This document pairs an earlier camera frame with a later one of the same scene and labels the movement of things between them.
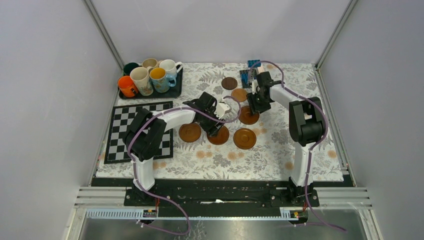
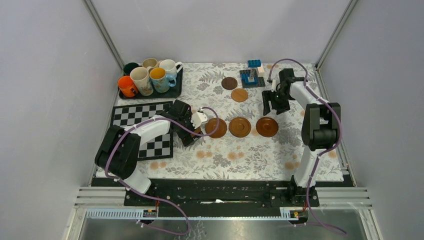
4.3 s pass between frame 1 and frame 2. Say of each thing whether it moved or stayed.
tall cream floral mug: stayed
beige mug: stayed
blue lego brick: stayed
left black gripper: moved
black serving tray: stayed
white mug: stayed
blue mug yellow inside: stayed
